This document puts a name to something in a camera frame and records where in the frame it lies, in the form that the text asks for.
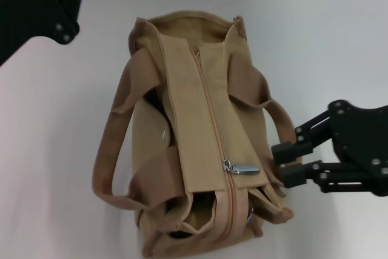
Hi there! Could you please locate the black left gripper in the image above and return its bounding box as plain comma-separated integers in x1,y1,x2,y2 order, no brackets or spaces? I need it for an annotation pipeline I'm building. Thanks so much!
0,0,85,67

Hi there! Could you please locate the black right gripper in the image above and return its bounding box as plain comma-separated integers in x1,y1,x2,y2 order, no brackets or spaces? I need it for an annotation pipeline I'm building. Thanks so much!
271,99,388,195

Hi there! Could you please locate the khaki canvas food bag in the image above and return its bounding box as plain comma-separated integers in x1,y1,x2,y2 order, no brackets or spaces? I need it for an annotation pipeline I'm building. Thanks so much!
92,10,296,257

